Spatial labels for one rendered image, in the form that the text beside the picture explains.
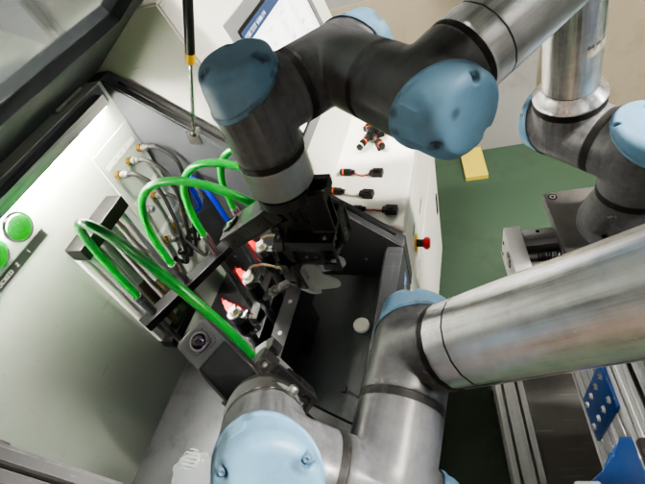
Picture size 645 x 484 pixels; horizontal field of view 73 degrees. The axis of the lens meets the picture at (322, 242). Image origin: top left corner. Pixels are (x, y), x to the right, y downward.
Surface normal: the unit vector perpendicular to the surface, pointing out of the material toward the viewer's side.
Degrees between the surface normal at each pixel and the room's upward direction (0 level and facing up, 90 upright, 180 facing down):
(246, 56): 0
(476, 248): 0
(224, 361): 18
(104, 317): 90
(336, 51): 33
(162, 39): 90
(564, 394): 0
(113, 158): 90
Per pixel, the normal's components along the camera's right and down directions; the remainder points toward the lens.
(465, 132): 0.55, 0.51
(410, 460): 0.25, -0.54
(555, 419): -0.26, -0.66
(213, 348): -0.21, -0.40
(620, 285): -0.84, -0.17
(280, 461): 0.14, -0.02
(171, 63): -0.22, 0.76
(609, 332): -0.59, 0.46
